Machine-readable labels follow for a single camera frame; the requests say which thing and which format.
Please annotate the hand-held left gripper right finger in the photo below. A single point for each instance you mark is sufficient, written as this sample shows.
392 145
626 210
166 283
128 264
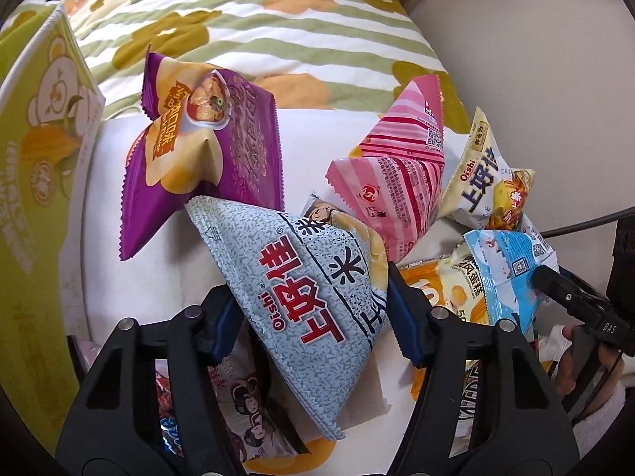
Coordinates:
404 317

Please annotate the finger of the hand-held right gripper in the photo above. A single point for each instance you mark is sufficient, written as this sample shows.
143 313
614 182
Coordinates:
560 292

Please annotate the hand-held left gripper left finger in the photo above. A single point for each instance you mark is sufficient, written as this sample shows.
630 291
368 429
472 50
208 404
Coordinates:
225 325

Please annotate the light blue snack packet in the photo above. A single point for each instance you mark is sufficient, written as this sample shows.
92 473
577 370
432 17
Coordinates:
506 267

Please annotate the grey speckled snack bag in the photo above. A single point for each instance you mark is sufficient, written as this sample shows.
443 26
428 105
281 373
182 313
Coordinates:
297 302

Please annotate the white fruit print tote bag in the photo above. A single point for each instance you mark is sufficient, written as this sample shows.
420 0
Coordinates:
109 282

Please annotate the person's right hand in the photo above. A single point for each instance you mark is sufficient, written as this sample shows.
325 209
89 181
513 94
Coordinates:
609 364

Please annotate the orange and white snack packet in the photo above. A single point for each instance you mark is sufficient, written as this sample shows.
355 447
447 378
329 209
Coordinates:
446 282

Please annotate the cartoon figures snack packet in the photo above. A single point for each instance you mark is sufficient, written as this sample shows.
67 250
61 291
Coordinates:
253 406

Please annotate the black and white snack packet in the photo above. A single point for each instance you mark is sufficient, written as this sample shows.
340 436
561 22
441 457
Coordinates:
469 399

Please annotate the shiny blue snack packet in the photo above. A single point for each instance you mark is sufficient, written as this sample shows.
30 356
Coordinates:
168 431

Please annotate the white fluffy cloth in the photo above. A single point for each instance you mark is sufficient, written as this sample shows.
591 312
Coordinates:
610 414

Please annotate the cream yellow snack bag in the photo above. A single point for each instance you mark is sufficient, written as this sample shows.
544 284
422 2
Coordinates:
478 186

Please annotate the small cartoon face snack packet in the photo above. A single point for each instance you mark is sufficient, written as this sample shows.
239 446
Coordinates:
322 210

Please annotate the pink striped snack bag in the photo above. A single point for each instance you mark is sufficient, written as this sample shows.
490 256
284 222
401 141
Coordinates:
397 173

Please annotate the purple chip bag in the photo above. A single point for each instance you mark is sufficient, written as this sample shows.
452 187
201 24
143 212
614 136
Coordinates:
238 153

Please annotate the green bear print bag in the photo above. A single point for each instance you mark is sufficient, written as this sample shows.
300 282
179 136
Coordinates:
34 208

